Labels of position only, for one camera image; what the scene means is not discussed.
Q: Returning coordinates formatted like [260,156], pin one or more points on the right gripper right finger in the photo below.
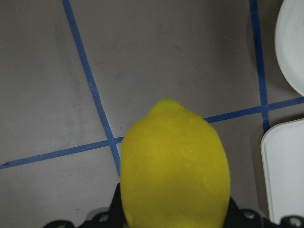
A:
[248,218]

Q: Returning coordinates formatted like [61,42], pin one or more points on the cream rectangular tray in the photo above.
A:
[282,150]

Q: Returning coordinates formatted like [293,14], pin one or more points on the cream round plate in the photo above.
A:
[289,43]

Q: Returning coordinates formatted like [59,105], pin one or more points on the yellow lemon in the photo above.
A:
[174,171]

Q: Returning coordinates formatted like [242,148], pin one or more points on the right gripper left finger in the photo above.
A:
[113,218]

